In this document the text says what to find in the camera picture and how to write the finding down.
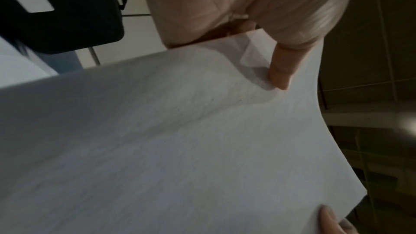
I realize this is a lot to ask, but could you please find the person's right hand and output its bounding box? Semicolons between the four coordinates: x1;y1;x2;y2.
318;203;359;234

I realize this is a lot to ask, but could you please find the neat white paper sheaf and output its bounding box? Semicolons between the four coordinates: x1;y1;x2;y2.
0;28;369;234

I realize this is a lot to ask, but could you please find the pile of white papers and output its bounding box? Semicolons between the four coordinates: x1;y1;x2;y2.
0;35;60;88

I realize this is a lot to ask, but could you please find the black case with white label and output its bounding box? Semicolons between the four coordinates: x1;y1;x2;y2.
0;0;128;55

